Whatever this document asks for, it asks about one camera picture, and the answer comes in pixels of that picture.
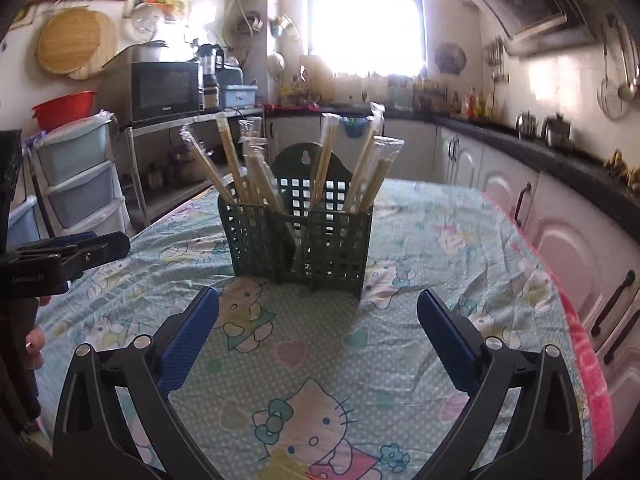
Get hello kitty tablecloth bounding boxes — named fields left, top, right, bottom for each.
left=37, top=180, right=614, bottom=479

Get wire skimmer strainer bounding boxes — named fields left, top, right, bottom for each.
left=597, top=24, right=629, bottom=122

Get white kitchen cabinets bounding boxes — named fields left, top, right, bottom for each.
left=252, top=139, right=639, bottom=478

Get black microwave oven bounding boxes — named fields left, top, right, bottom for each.
left=113, top=61, right=201, bottom=124

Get black range hood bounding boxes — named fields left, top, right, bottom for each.
left=471, top=0, right=596, bottom=58

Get round bamboo board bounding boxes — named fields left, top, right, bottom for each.
left=36, top=8, right=118, bottom=80

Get long chopsticks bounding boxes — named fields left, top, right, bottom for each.
left=239, top=117, right=284, bottom=214

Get black countertop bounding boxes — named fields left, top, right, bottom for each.
left=264, top=102, right=640, bottom=246

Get black blender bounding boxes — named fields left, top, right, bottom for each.
left=196, top=44, right=224, bottom=110

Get pastel plastic drawer unit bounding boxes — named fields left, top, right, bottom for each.
left=12, top=110, right=130, bottom=239

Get steel kettle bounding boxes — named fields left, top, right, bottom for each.
left=515, top=112, right=537, bottom=139

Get hanging metal ladles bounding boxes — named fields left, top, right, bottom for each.
left=608, top=14, right=638, bottom=103

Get person's left hand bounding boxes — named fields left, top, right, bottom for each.
left=23, top=325, right=46, bottom=370

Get metal storage shelf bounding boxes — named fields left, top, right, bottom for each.
left=117, top=106, right=266, bottom=231

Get diagonal chopsticks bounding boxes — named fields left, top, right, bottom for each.
left=345, top=102, right=385, bottom=212

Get dark teapot kettle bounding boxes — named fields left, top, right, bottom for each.
left=541, top=114, right=572, bottom=150

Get blue hanging cabinet bin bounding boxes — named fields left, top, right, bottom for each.
left=342, top=117, right=369, bottom=139

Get small wall fan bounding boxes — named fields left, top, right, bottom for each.
left=435, top=42, right=468, bottom=76

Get red plastic basin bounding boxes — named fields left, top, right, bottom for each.
left=32, top=90, right=96, bottom=132

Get blue plastic box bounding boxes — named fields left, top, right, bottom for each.
left=219, top=84, right=258, bottom=110

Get dark green utensil basket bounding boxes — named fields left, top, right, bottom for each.
left=218, top=142, right=373, bottom=298

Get chopsticks pair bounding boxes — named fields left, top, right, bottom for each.
left=180, top=126, right=235, bottom=204

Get steel cooking pot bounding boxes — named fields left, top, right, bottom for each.
left=166, top=146, right=206, bottom=184

